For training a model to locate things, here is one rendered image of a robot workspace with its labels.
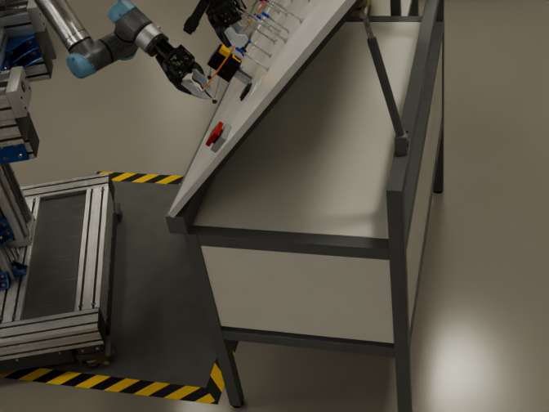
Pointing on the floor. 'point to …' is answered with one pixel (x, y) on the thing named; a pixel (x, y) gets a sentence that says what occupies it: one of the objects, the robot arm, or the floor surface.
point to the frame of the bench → (347, 246)
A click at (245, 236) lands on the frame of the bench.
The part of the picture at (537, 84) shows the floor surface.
